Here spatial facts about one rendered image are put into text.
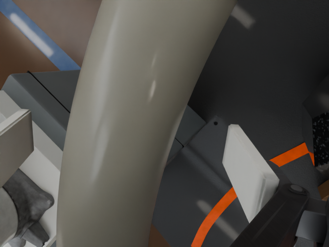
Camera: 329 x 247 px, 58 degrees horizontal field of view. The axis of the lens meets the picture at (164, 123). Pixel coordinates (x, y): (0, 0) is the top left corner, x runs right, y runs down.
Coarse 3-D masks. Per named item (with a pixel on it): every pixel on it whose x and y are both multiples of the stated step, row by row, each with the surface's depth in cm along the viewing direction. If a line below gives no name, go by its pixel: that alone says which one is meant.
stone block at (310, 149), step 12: (324, 84) 95; (312, 96) 94; (324, 96) 82; (312, 108) 81; (324, 108) 72; (312, 120) 72; (324, 120) 69; (312, 132) 72; (324, 132) 68; (312, 144) 73; (324, 144) 68; (312, 156) 74; (324, 156) 68; (324, 168) 69
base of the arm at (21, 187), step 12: (12, 180) 62; (24, 180) 63; (12, 192) 60; (24, 192) 62; (36, 192) 63; (24, 204) 62; (36, 204) 63; (48, 204) 63; (24, 216) 62; (36, 216) 64; (24, 228) 63; (36, 228) 64; (12, 240) 67; (24, 240) 68; (36, 240) 63
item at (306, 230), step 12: (276, 168) 16; (288, 180) 15; (312, 204) 13; (324, 204) 13; (312, 216) 13; (324, 216) 12; (300, 228) 13; (312, 228) 13; (324, 228) 13; (312, 240) 13; (324, 240) 13
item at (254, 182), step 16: (240, 128) 19; (240, 144) 17; (224, 160) 20; (240, 160) 17; (256, 160) 15; (240, 176) 17; (256, 176) 14; (272, 176) 13; (240, 192) 16; (256, 192) 14; (272, 192) 14; (256, 208) 14
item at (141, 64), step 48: (144, 0) 6; (192, 0) 6; (96, 48) 7; (144, 48) 6; (192, 48) 7; (96, 96) 7; (144, 96) 7; (96, 144) 7; (144, 144) 7; (96, 192) 8; (144, 192) 8; (96, 240) 8; (144, 240) 9
